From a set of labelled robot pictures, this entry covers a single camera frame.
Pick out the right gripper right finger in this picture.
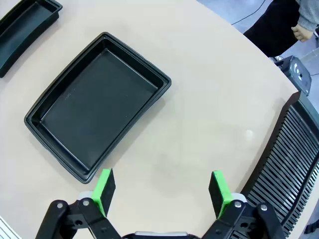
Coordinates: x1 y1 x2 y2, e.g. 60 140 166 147
201 170 286 239

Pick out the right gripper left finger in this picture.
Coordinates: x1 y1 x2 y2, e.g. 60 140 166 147
34 168 123 239

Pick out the black plastic ESD tray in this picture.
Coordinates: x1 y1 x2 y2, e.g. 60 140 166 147
24 31 172 185
0 0 63 79

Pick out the person's left forearm grey sleeve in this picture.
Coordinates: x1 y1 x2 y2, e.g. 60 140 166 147
296 0 319 32

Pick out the person's left hand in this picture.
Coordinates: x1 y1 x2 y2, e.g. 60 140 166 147
291 24 314 42

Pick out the black slotted board rack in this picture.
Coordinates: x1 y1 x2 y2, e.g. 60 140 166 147
228 91 319 239

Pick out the dark grey floor device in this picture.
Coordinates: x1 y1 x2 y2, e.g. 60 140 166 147
275 56 312 97

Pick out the person in grey sweater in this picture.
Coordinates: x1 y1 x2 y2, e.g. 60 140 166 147
243 0 301 58

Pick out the thin black cable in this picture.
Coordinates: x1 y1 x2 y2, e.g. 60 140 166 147
231 0 269 25

